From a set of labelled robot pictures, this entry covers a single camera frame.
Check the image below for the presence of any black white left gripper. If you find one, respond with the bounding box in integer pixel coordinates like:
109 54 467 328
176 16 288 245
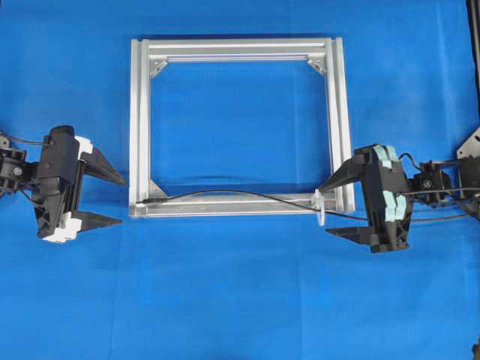
34 125 126 243

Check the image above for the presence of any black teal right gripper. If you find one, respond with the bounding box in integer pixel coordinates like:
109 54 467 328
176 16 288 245
319 144 413 253

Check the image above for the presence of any black usb cable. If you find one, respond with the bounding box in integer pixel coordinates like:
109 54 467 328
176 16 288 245
135 189 480 221

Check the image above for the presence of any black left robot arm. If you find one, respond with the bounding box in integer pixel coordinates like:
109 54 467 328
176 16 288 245
1 125 126 243

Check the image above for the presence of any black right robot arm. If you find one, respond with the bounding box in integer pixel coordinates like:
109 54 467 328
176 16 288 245
319 144 479 253

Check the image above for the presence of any white zip tie loop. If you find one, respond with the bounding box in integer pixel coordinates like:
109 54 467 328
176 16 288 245
310 189 326 227

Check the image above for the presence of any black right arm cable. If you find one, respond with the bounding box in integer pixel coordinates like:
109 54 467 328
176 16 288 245
397 151 480 198

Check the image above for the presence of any grey right base plate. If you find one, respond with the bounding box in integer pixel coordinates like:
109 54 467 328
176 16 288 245
457 127 480 159

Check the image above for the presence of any silver aluminium extrusion frame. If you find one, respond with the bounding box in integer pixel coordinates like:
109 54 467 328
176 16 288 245
128 37 355 218

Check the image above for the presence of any black vertical post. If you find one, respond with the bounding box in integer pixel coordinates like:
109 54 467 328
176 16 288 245
466 0 479 71

